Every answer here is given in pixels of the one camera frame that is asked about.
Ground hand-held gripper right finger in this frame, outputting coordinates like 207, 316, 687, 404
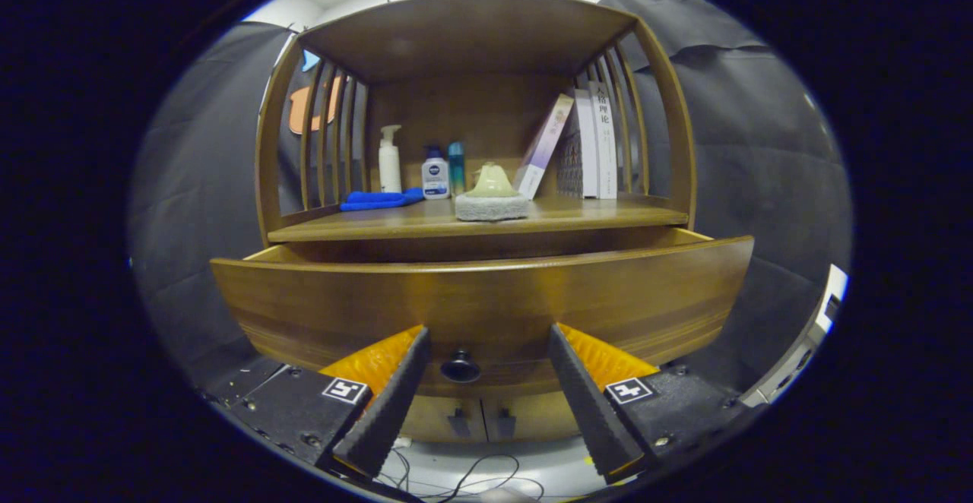
547, 323, 765, 486

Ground white board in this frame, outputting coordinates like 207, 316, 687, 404
741, 264, 848, 409

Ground slim teal bottle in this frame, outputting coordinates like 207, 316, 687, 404
448, 141, 466, 197

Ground wooden cabinet door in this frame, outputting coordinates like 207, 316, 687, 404
399, 397, 484, 444
483, 393, 590, 444

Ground blue cloth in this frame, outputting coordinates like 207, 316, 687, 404
339, 188, 425, 212

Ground wooden countertop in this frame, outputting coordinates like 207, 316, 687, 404
268, 194, 689, 244

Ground wooden drawer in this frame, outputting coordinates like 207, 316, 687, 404
210, 227, 756, 399

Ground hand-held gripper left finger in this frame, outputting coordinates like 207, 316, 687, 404
209, 325, 433, 481

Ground black floor cables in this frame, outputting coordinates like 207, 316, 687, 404
376, 450, 548, 502

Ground white lotion bottle blue cap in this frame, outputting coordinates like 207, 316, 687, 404
421, 145, 451, 201

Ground white pump bottle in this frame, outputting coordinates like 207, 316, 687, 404
378, 125, 403, 194

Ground purple and white book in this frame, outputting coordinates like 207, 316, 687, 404
514, 93, 575, 201

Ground pale green scrub brush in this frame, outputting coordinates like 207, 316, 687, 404
455, 162, 530, 223

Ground dark patterned book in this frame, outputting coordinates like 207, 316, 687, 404
555, 90, 600, 199

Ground wooden cabinet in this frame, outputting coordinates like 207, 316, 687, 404
255, 0, 698, 444

